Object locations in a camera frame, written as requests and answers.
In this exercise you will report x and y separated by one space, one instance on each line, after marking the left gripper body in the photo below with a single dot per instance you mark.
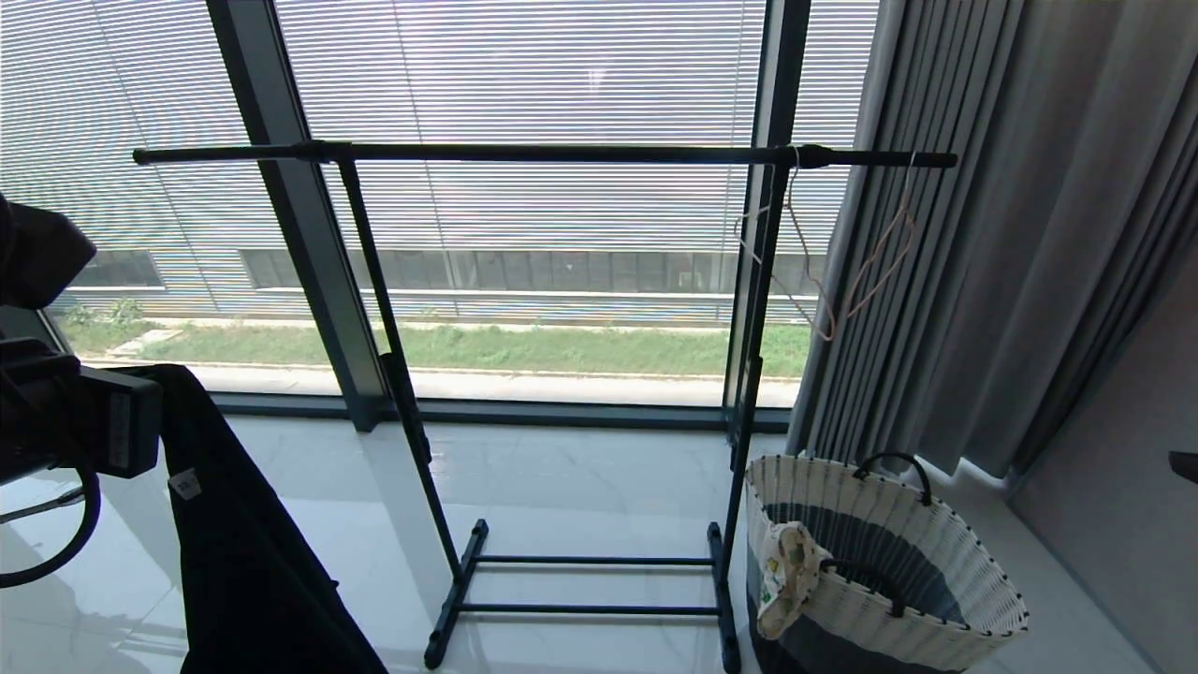
56 412

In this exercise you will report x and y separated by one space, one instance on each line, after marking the black garment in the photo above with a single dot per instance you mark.
253 562

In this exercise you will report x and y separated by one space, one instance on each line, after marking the white laundry basket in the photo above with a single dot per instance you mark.
955 580

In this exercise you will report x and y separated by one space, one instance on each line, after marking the cream printed garment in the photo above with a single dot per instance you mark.
786 580

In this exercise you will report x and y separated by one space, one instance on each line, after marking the window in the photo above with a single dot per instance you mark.
295 187

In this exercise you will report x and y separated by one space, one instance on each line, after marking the black clothes rack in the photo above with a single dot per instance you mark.
562 153

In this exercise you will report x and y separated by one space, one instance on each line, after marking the pink clothes hanger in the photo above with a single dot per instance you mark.
810 267
884 262

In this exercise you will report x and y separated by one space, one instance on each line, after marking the grey curtain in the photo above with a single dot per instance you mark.
1011 234

